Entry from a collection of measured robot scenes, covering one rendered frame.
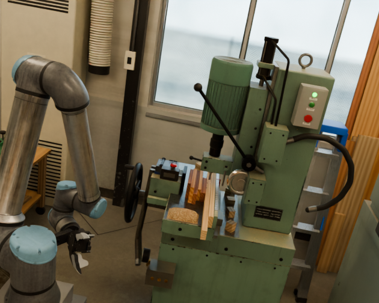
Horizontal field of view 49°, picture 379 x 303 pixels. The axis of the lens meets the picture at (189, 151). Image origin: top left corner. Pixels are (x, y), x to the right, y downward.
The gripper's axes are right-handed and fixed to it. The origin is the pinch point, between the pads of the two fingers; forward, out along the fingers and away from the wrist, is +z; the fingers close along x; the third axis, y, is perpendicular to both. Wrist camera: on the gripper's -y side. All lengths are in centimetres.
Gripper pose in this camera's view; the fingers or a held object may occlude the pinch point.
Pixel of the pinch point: (83, 257)
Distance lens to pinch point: 164.9
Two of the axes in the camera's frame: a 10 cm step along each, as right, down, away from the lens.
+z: 5.6, 3.1, -7.7
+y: 7.9, 0.9, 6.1
